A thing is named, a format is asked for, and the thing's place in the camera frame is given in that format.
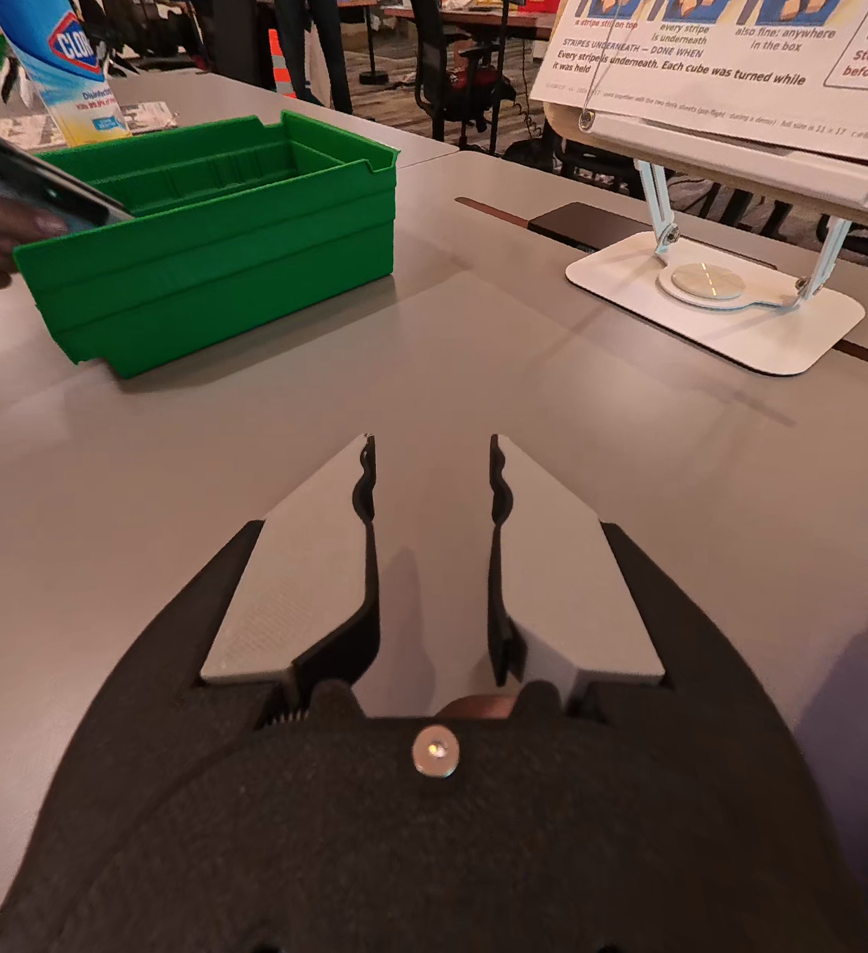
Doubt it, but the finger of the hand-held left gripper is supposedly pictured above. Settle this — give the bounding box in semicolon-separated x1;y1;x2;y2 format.
0;110;130;218
0;145;136;230

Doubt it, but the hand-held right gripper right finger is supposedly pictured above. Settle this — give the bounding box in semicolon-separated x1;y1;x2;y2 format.
486;433;667;701

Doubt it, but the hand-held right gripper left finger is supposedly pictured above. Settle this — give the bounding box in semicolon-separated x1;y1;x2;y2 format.
199;433;383;692

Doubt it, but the green plastic bin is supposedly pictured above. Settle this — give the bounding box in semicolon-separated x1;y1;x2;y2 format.
13;109;402;381

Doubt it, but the person's left hand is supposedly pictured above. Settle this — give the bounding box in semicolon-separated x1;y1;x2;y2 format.
0;186;72;291

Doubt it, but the printed paper sheet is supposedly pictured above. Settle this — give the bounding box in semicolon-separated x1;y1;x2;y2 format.
0;112;70;150

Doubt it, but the disinfectant wipes container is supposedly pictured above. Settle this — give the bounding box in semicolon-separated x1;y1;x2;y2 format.
0;0;135;150

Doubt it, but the white paper sheet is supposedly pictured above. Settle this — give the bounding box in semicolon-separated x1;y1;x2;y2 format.
117;100;179;136

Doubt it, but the orange traffic cone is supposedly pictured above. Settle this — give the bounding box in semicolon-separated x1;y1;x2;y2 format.
268;28;298;99

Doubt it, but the white tablet stand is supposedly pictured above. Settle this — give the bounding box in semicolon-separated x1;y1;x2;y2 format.
563;112;868;378

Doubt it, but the black pole stand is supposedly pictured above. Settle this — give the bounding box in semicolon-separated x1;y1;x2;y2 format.
360;0;399;86

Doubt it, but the black office chair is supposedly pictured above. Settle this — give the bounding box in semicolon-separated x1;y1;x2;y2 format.
406;0;518;148

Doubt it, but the black table cable cover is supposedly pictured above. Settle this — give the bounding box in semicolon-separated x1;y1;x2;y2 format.
528;201;660;252

